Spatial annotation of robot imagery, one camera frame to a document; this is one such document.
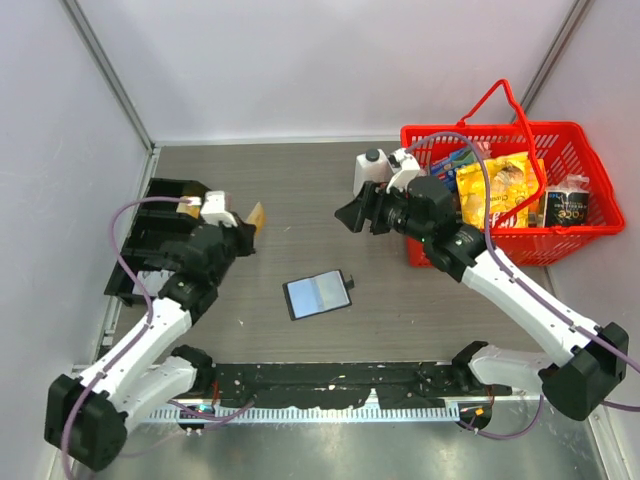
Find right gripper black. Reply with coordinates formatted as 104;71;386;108
335;180;431;244

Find gold VIP card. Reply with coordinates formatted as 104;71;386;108
246;202;266;236

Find black leather card holder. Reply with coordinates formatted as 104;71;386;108
282;269;355;321

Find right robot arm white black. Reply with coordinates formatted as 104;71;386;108
335;177;631;421

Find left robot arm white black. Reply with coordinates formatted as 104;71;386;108
44;221;257;471

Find yellow card in tray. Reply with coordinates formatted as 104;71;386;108
176;182;208;218

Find white cards in tray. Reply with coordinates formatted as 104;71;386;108
132;270;174;297

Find white bottle black cap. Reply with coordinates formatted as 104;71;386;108
352;148;392;197

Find black compartment tray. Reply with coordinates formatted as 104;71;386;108
105;202;203;307

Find blue box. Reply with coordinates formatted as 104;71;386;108
430;157;457;192

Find green sponge pack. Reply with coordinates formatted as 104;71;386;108
448;147;486;168

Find yellow Lays chips bag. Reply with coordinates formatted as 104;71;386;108
456;152;530;229

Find red plastic shopping basket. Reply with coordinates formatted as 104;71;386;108
400;79;626;266

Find orange snack box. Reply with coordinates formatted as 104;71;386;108
526;158;548;227

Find black snack package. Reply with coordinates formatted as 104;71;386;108
540;174;590;228

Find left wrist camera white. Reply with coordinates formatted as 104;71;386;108
183;190;238;228

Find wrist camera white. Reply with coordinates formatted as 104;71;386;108
386;148;422;193
183;190;238;228

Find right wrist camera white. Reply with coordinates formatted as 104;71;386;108
386;148;422;193

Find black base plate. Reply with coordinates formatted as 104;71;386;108
209;362;512;410

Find white cable duct rail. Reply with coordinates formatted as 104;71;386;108
144;402;460;425

